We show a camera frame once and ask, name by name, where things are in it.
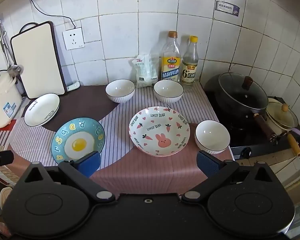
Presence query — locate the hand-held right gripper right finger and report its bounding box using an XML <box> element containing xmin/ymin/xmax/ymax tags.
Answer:
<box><xmin>181</xmin><ymin>150</ymin><xmax>275</xmax><ymax>204</ymax></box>

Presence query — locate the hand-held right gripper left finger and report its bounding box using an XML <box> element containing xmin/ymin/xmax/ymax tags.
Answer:
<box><xmin>24</xmin><ymin>151</ymin><xmax>117</xmax><ymax>205</ymax></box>

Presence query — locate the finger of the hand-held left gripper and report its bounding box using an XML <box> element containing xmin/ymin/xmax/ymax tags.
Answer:
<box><xmin>0</xmin><ymin>151</ymin><xmax>14</xmax><ymax>167</ymax></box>

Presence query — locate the white ribbed bowl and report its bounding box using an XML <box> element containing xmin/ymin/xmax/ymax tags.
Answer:
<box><xmin>105</xmin><ymin>79</ymin><xmax>136</xmax><ymax>103</ymax></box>
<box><xmin>153</xmin><ymin>80</ymin><xmax>184</xmax><ymax>103</ymax></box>
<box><xmin>195</xmin><ymin>120</ymin><xmax>231</xmax><ymax>155</ymax></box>

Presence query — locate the blue fried egg plate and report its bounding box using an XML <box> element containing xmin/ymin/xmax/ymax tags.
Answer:
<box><xmin>51</xmin><ymin>117</ymin><xmax>106</xmax><ymax>164</ymax></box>

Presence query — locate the pink rabbit print plate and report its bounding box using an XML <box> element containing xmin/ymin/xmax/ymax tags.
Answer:
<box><xmin>129</xmin><ymin>107</ymin><xmax>191</xmax><ymax>157</ymax></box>

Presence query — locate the white plate with black rim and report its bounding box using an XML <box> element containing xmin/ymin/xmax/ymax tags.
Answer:
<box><xmin>24</xmin><ymin>93</ymin><xmax>60</xmax><ymax>127</ymax></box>

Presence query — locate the striped pink tablecloth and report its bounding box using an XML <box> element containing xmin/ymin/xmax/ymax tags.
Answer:
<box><xmin>0</xmin><ymin>82</ymin><xmax>236</xmax><ymax>198</ymax></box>

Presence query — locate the beige slipper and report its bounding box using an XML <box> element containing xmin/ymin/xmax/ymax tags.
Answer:
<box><xmin>0</xmin><ymin>185</ymin><xmax>16</xmax><ymax>208</ymax></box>

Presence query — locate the black gas stove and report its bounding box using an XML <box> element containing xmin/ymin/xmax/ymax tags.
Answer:
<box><xmin>202</xmin><ymin>81</ymin><xmax>300</xmax><ymax>161</ymax></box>

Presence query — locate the white rice cooker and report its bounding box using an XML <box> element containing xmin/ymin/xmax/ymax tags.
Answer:
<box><xmin>0</xmin><ymin>70</ymin><xmax>23</xmax><ymax>129</ymax></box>

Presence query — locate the black wok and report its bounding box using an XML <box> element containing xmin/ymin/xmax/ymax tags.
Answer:
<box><xmin>204</xmin><ymin>72</ymin><xmax>278</xmax><ymax>144</ymax></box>

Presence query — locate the glass wok lid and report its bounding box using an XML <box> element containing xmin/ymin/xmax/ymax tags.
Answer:
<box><xmin>219</xmin><ymin>72</ymin><xmax>269</xmax><ymax>111</ymax></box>

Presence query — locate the white cutting board stand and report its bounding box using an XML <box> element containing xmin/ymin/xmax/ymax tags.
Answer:
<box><xmin>65</xmin><ymin>80</ymin><xmax>80</xmax><ymax>92</ymax></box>

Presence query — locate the cream enamel pot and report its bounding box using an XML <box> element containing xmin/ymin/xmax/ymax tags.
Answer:
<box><xmin>266</xmin><ymin>97</ymin><xmax>300</xmax><ymax>157</ymax></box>

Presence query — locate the metal ladle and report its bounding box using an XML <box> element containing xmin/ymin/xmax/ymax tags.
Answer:
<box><xmin>0</xmin><ymin>24</ymin><xmax>23</xmax><ymax>77</ymax></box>

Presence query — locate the clear vinegar bottle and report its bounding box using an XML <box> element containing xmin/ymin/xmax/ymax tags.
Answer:
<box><xmin>180</xmin><ymin>35</ymin><xmax>199</xmax><ymax>85</ymax></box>

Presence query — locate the cream cutting board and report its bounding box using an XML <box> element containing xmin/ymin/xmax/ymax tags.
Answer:
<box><xmin>10</xmin><ymin>21</ymin><xmax>67</xmax><ymax>99</ymax></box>

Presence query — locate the cooking wine bottle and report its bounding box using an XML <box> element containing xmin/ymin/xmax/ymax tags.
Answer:
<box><xmin>161</xmin><ymin>31</ymin><xmax>182</xmax><ymax>83</ymax></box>

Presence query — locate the white seasoning packet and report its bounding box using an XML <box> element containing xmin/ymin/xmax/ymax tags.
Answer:
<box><xmin>132</xmin><ymin>54</ymin><xmax>158</xmax><ymax>88</ymax></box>

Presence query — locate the white wall socket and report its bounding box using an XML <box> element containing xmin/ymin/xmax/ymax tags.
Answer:
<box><xmin>62</xmin><ymin>27</ymin><xmax>85</xmax><ymax>50</ymax></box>

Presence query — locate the black power cable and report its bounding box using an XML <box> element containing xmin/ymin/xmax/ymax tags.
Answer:
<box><xmin>29</xmin><ymin>0</ymin><xmax>77</xmax><ymax>29</ymax></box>

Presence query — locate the wall sticker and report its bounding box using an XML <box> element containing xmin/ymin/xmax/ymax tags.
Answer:
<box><xmin>215</xmin><ymin>0</ymin><xmax>241</xmax><ymax>17</ymax></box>

